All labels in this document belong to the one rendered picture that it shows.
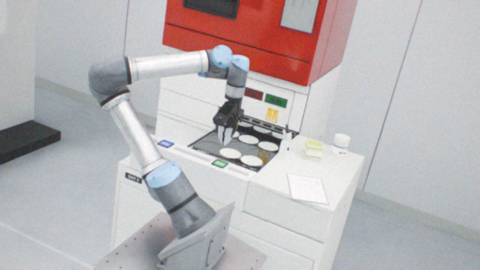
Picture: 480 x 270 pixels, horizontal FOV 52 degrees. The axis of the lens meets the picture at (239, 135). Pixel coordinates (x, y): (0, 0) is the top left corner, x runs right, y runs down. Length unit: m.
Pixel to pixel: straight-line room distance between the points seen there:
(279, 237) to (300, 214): 0.14
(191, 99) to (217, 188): 0.80
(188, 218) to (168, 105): 1.26
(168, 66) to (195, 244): 0.59
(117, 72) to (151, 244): 0.59
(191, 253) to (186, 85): 1.31
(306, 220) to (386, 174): 2.20
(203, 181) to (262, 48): 0.74
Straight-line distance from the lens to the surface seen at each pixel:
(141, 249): 1.73
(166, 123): 2.82
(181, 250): 1.58
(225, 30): 2.48
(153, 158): 1.76
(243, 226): 2.05
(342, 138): 2.32
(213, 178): 2.01
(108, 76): 1.67
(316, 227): 1.93
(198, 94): 2.66
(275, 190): 1.92
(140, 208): 2.27
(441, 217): 4.16
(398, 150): 3.99
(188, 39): 2.58
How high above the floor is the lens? 1.86
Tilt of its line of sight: 23 degrees down
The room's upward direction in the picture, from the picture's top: 11 degrees clockwise
